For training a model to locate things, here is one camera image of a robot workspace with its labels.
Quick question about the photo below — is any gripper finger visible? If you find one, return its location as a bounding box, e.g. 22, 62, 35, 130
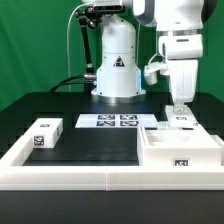
175, 104, 185, 113

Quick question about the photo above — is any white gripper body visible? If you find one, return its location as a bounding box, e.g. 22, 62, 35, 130
158, 34, 203, 104

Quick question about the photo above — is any white cabinet door piece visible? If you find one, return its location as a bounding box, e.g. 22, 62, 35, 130
165, 105, 198, 128

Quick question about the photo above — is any white cabinet body box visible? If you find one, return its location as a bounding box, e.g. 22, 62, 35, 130
137, 126, 222, 168

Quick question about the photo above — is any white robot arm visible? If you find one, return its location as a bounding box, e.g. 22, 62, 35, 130
82, 0, 217, 113

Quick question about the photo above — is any white flat marker plate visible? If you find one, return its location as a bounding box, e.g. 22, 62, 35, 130
75, 114, 158, 128

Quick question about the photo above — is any white block with markers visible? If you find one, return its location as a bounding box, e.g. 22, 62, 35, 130
32, 118, 63, 148

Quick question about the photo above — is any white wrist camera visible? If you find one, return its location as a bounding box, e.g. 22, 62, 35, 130
144, 62, 167, 85

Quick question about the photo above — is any black cable bundle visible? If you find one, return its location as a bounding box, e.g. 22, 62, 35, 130
49, 75, 98, 93

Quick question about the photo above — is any black camera on mount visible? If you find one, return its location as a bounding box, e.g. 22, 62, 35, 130
86, 5, 125, 14

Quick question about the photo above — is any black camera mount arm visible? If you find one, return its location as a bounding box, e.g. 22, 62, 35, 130
75, 10, 102, 74

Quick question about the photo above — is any white cable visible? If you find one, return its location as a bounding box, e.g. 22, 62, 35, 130
66, 3, 88, 93

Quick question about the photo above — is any white U-shaped border frame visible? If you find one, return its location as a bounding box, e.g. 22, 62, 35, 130
0, 135, 224, 191

